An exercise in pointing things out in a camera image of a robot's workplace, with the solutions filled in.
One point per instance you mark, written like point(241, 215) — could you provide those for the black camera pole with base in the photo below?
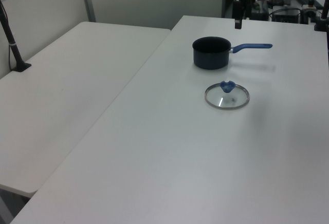
point(13, 46)

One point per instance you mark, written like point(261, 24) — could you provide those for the white side table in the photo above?
point(64, 93)

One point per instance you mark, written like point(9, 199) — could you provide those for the glass lid with blue knob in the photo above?
point(227, 87)

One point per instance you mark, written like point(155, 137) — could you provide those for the grey corner partition post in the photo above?
point(88, 0)

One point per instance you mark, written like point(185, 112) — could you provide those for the black clamp stand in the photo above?
point(324, 8)

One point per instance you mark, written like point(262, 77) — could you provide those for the black box on desk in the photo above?
point(285, 17)

